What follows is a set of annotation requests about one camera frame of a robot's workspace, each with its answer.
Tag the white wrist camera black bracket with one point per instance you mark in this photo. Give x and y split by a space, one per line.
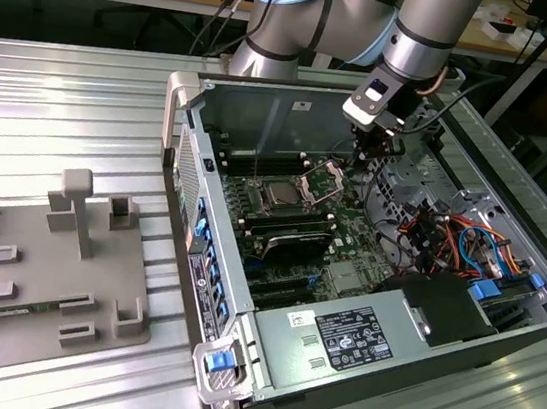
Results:
361 111

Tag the black office chair base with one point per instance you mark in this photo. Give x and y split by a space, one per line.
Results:
141 21

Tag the green motherboard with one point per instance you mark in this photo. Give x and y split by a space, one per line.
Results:
350 235

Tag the grey power supply unit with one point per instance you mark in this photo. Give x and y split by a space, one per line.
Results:
276 336

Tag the grey parts rack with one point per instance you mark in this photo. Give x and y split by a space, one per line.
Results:
43 265

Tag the blue release latch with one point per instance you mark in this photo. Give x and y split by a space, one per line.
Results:
218 361

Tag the black RAM slot bank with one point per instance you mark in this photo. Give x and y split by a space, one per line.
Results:
286 224
259 159

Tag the black CPU socket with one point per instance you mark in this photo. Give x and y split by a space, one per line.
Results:
261 194

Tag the white box black top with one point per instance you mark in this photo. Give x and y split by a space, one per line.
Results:
502 35

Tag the green RAM stick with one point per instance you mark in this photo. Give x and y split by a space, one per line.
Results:
18 308

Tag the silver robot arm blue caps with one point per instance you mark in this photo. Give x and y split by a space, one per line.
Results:
415 46

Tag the open grey PC case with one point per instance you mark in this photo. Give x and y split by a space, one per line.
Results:
231 219

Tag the white barcode sticker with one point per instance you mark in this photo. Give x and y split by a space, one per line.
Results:
301 319

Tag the large blue carrier clip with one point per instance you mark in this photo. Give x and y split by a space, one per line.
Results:
485 291

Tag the small blue clip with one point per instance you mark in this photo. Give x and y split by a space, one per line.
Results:
535 281

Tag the black plastic air duct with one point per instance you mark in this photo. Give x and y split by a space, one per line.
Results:
446 308

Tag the black expansion slots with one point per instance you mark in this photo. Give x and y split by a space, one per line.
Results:
282 291

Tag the silver chipset heat sink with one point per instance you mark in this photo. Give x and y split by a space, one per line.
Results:
344 277

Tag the black rating label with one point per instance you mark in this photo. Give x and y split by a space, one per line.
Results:
354 338

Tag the CPU silver plate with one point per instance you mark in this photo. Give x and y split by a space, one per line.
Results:
281 194

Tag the perforated metal drive cage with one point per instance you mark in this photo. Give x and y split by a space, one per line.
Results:
417 183

